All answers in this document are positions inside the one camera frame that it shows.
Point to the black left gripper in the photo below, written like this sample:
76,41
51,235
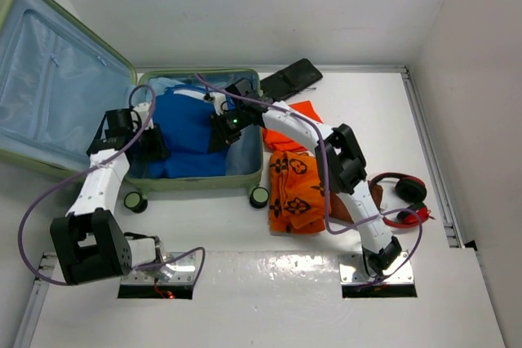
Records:
156,151

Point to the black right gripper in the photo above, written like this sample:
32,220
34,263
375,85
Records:
223,135

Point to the blue garment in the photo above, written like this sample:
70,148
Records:
184,118

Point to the plain orange cloth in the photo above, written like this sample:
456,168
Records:
276,141

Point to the light blue cloth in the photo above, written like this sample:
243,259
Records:
166,85

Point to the black pouch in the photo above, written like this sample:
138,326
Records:
290,80

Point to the orange black patterned blanket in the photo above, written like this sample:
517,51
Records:
297,195

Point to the green hard-shell suitcase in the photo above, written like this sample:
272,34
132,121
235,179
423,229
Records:
58,79

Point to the red black headphones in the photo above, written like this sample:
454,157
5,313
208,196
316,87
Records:
413,191

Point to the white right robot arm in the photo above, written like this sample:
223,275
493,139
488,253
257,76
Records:
341,167

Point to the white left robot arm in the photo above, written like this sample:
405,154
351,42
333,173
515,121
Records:
89,244

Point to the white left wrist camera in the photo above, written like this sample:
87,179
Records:
139,116

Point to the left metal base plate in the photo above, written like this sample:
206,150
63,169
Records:
181,272

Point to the metal base plate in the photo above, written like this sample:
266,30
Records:
354,271
181,272

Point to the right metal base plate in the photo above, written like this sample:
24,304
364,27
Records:
354,271

